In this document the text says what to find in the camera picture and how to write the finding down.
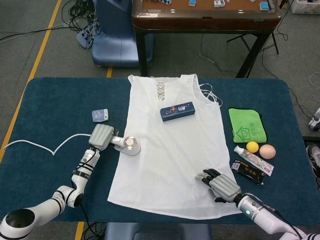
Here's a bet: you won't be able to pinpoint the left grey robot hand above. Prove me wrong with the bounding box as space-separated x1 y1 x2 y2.
88 123 120 151

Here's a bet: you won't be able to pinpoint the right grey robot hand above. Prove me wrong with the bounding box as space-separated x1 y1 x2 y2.
194 168 243 203

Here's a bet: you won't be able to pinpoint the white handheld steamer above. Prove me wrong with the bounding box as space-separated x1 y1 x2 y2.
109 135 143 156

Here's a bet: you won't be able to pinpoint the thin white cable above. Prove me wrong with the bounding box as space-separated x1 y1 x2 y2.
4 133 92 156

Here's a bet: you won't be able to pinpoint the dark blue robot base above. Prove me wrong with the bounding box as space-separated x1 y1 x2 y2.
103 221 213 240

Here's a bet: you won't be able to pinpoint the small blue card pack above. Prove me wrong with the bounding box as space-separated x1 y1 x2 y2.
91 108 110 124

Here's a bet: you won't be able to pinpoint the black purple carton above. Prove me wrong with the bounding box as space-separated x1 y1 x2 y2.
231 159 266 186

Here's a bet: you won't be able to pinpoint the white toothpaste tube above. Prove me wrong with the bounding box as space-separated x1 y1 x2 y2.
233 146 275 177

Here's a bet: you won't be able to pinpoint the blue felt table cover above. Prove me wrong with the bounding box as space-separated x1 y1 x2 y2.
0 76 320 223

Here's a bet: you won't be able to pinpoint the peach coloured egg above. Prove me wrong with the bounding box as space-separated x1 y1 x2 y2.
259 144 277 159

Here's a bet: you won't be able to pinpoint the white sleeveless top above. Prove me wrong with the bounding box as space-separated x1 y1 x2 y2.
106 73 246 221

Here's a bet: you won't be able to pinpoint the green microfibre cloth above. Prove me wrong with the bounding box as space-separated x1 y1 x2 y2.
228 107 268 145

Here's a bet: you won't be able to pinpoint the dark blue rectangular box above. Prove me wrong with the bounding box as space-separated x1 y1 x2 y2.
159 100 197 123

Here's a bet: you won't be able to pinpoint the grey white sneaker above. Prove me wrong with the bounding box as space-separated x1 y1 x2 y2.
306 144 320 180

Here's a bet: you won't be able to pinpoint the blue power strip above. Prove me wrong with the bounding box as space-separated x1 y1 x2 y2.
76 26 101 48

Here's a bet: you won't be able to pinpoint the silver grey shoe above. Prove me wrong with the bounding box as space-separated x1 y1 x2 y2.
307 107 320 132

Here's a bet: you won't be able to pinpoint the black folding stand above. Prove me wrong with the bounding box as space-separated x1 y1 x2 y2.
226 31 280 55

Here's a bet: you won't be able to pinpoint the brown mahjong table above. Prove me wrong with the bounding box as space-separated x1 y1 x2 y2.
131 0 283 78

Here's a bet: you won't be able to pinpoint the white storage box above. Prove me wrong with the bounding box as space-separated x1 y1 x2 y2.
288 0 310 14

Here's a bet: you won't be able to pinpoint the black cables under table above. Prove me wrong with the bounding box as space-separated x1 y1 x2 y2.
83 221 107 240

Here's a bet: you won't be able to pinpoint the black floor cable tangle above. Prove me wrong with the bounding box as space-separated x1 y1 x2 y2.
62 0 101 48

